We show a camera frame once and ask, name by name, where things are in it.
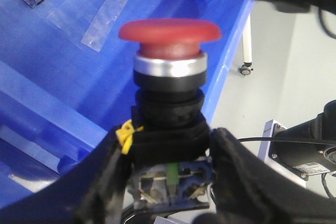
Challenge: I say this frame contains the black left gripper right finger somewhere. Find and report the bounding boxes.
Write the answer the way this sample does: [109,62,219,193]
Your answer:
[194,128,335,223]

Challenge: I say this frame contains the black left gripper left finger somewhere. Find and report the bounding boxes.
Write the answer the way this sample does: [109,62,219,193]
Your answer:
[1,127,130,223]

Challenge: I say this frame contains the white caster leg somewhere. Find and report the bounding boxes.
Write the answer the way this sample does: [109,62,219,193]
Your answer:
[239,15,253,76]

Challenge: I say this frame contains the large blue bin right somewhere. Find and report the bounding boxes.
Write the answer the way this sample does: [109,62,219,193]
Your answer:
[1,0,253,207]

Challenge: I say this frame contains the red mushroom push button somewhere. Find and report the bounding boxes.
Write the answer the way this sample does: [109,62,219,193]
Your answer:
[117,18,222,212]

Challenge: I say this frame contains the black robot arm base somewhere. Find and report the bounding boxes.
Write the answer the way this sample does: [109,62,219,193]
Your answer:
[258,99,336,198]

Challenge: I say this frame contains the clear tape patches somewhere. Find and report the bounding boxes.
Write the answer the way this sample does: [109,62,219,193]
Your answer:
[46,0,128,52]

